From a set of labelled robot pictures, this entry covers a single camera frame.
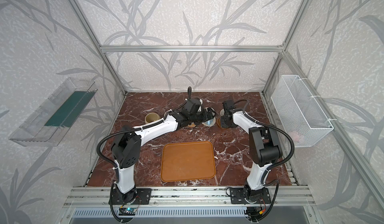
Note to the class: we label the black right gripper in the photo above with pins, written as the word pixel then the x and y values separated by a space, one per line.
pixel 225 122

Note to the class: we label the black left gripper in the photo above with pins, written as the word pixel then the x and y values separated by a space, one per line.
pixel 207 115

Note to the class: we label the round wooden coaster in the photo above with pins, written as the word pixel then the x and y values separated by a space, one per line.
pixel 219 123

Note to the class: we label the white light-blue mug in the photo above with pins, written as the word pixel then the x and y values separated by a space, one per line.
pixel 210 123

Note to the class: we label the beige glazed ceramic mug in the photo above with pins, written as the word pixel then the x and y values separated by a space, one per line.
pixel 152 117

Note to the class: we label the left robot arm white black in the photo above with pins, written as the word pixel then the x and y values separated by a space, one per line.
pixel 126 149

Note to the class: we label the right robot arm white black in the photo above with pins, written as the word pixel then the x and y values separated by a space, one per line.
pixel 264 146

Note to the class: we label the orange wooden tray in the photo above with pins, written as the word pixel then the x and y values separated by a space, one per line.
pixel 188 161

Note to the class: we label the clear plastic bin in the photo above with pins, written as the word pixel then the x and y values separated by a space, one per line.
pixel 48 125

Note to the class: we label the aluminium frame crossbar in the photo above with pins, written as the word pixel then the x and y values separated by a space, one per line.
pixel 242 49

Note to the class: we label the white wire mesh basket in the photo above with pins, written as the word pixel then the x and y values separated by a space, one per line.
pixel 299 111

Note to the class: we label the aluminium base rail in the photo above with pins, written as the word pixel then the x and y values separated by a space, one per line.
pixel 207 196

